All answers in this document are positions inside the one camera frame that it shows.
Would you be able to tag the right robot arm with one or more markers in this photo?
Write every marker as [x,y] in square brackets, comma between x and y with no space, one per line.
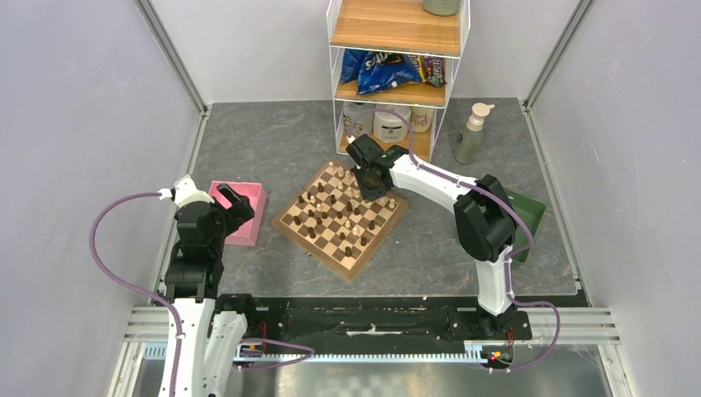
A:
[485,219]

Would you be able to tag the green plastic bin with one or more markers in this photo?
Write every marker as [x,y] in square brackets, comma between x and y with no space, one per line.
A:
[531,212]

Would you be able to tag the white toilet paper roll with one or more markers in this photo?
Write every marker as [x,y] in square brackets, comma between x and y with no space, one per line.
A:
[387,126]

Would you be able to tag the white printed mug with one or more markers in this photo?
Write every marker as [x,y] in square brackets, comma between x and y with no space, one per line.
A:
[358,118]

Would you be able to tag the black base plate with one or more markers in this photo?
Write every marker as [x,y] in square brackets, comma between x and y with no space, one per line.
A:
[372,325]

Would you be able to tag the white wire wooden shelf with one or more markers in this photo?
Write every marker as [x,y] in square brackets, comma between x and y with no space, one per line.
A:
[397,27]

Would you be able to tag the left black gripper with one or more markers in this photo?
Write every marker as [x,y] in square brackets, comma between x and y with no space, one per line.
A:
[242,211]

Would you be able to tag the wooden chess board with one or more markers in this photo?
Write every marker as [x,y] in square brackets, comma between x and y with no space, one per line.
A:
[330,221]

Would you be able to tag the pink plastic bin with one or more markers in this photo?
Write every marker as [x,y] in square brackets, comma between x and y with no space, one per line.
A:
[249,221]

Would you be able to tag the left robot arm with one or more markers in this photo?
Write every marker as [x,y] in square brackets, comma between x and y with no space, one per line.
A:
[206,328]

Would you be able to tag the green soap pump bottle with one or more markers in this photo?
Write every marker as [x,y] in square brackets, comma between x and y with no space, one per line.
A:
[469,141]

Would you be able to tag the brown candy bag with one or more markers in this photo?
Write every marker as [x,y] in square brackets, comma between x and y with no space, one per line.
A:
[432,70]

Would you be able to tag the blue chips bag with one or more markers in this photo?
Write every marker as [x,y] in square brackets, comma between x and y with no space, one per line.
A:
[377,71]

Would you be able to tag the green jar top shelf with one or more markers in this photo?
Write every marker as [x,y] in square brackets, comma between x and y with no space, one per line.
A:
[442,8]

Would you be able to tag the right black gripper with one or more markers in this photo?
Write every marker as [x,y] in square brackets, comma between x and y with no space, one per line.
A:
[368,194]

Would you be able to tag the white cup right shelf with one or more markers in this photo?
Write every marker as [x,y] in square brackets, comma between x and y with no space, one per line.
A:
[421,118]

